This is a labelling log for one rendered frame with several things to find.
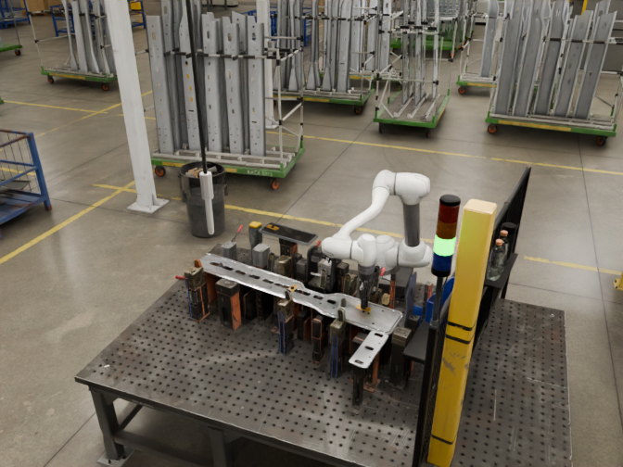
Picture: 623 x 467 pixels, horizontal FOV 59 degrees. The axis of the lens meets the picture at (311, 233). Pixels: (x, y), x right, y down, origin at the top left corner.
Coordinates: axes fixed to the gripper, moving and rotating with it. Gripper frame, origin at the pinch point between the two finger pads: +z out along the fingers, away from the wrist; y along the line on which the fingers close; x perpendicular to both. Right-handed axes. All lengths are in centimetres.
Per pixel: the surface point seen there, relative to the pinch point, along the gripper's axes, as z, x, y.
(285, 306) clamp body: 2.5, -38.2, 21.4
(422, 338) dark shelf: 3.6, 37.2, 9.8
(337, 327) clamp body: 2.1, -3.8, 24.4
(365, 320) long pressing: 6.5, 4.0, 6.2
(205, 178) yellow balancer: -146, 47, 172
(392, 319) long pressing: 6.5, 16.4, -1.7
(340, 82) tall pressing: 59, -363, -687
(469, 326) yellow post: -45, 67, 53
